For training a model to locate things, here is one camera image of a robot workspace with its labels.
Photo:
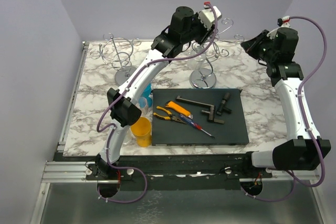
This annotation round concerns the yellow handled pliers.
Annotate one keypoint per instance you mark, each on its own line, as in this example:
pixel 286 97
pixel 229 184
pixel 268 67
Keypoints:
pixel 168 117

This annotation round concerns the yellow utility knife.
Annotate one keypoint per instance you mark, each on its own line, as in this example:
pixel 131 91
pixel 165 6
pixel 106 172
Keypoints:
pixel 179 109

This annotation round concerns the tall chrome wine glass rack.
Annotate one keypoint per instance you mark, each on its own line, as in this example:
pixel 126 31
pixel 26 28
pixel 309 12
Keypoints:
pixel 205 78

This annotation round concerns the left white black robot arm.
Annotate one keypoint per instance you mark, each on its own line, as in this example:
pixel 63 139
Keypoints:
pixel 186 26

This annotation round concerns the small chrome wire rack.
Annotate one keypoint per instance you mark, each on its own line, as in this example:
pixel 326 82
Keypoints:
pixel 116 53

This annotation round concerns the blue plastic goblet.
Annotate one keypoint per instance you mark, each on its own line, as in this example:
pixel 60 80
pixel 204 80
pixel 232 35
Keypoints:
pixel 146 94

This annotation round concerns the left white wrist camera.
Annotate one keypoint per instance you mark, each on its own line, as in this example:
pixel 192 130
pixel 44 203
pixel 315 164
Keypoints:
pixel 206 16

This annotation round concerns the red blue screwdriver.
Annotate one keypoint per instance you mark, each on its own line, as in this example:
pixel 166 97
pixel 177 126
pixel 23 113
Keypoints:
pixel 193 124

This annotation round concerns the long black metal bracket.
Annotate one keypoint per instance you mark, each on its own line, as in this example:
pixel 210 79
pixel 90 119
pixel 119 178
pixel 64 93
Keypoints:
pixel 209 109

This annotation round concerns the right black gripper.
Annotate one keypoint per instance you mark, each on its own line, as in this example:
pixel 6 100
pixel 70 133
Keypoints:
pixel 251 46

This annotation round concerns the small clear wine glass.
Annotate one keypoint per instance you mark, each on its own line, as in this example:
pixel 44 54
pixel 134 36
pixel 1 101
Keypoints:
pixel 143 106

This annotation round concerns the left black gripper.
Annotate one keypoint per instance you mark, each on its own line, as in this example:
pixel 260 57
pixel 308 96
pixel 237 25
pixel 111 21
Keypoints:
pixel 205 33

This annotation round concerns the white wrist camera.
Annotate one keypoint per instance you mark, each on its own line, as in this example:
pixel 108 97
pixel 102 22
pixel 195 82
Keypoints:
pixel 283 22
pixel 206 16

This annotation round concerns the dark grey tray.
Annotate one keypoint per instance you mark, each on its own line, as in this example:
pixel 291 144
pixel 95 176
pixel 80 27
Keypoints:
pixel 232 132

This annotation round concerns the clear tumbler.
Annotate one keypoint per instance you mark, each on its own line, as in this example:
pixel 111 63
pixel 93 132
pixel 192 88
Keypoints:
pixel 196 63

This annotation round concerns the aluminium frame rail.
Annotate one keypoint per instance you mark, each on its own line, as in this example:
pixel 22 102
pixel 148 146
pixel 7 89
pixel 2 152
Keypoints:
pixel 79 172

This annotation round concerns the yellow plastic cup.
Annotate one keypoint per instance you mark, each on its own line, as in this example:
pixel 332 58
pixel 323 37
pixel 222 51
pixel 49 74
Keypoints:
pixel 142 131

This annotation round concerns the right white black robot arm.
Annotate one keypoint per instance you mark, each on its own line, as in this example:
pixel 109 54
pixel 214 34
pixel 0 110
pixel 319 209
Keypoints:
pixel 304 148

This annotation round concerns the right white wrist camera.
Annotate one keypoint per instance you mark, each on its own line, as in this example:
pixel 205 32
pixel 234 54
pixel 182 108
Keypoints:
pixel 283 22

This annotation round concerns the black t-shaped tool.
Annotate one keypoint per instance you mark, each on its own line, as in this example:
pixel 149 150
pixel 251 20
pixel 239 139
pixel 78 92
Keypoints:
pixel 222 107

